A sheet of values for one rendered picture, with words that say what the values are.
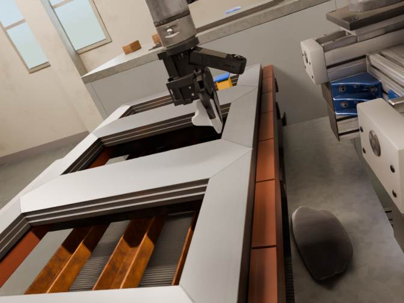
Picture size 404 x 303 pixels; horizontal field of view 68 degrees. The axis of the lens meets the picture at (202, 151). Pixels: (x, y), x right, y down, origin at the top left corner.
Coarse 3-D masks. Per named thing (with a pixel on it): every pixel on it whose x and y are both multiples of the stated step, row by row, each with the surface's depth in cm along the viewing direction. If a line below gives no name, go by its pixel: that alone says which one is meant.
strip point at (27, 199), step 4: (52, 180) 97; (44, 184) 97; (48, 184) 96; (36, 188) 96; (40, 188) 95; (44, 188) 94; (28, 192) 95; (32, 192) 94; (36, 192) 93; (40, 192) 92; (24, 196) 94; (28, 196) 93; (32, 196) 92; (36, 196) 91; (20, 200) 92; (24, 200) 91; (28, 200) 90; (32, 200) 89; (20, 204) 89; (24, 204) 88; (28, 204) 87; (24, 208) 86
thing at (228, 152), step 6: (222, 144) 77; (228, 144) 76; (234, 144) 75; (222, 150) 75; (228, 150) 73; (234, 150) 72; (216, 156) 73; (222, 156) 72; (228, 156) 71; (234, 156) 70; (216, 162) 70; (222, 162) 69; (228, 162) 68; (216, 168) 68; (222, 168) 67
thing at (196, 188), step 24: (168, 96) 143; (168, 120) 111; (96, 144) 119; (72, 168) 105; (144, 192) 71; (168, 192) 69; (192, 192) 68; (24, 216) 84; (48, 216) 82; (72, 216) 79; (0, 240) 77; (240, 288) 40
